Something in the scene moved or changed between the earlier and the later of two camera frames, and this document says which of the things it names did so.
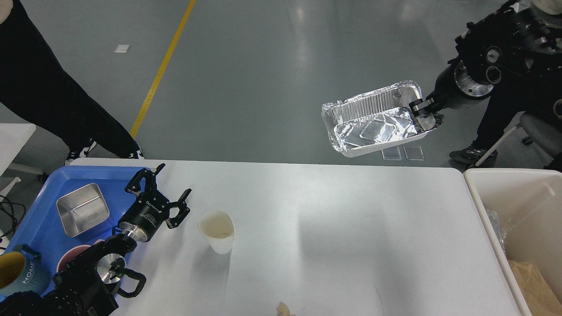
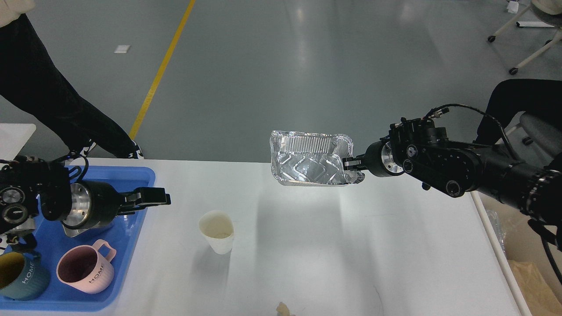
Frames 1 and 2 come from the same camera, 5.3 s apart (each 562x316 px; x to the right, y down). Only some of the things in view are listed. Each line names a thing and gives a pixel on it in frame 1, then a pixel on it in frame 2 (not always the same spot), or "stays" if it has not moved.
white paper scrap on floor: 122,48 stays
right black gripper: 447,94 → 379,159
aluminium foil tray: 371,121 → 300,158
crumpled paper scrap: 282,310 stays
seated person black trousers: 501,114 stays
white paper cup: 218,227 stays
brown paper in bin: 539,298 stays
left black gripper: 151,210 → 92,204
